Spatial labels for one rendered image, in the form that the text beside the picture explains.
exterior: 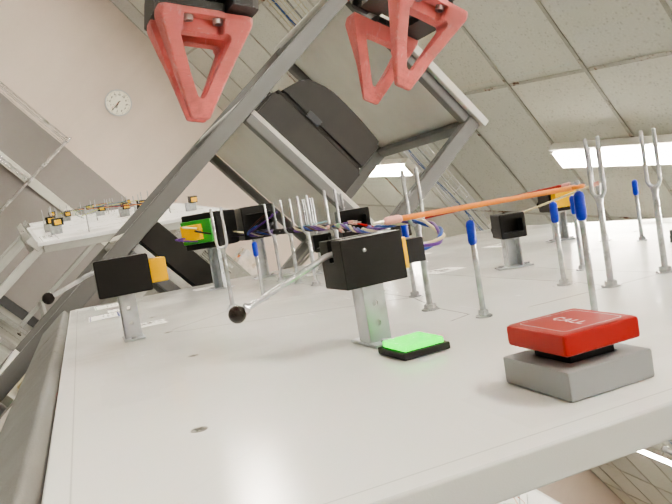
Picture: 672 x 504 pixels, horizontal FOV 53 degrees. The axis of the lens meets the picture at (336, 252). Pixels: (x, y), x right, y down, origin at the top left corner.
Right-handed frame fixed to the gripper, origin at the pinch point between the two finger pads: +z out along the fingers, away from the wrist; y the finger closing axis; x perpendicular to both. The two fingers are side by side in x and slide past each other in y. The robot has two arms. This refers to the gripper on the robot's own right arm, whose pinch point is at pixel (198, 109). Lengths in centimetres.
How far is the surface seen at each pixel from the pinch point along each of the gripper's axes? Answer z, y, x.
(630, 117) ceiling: -64, 215, -284
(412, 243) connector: 9.8, -1.5, -17.6
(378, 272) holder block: 12.1, -2.2, -14.1
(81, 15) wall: -247, 735, -39
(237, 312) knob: 15.1, -0.8, -2.9
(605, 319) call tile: 14.0, -23.0, -16.6
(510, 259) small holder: 11, 22, -47
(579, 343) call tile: 15.1, -23.6, -14.2
